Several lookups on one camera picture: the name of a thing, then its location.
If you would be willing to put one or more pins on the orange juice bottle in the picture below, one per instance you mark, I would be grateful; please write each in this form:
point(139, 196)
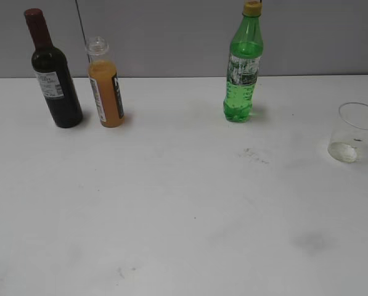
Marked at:
point(102, 73)

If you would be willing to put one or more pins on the transparent plastic cup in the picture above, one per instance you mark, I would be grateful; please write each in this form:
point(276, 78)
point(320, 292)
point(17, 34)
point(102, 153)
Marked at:
point(349, 139)

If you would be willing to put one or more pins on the green soda bottle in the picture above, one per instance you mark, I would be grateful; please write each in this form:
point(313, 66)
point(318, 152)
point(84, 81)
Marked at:
point(245, 52)

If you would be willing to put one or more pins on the dark red wine bottle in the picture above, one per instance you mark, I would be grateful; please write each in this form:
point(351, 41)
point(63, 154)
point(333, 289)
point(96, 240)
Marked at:
point(51, 69)

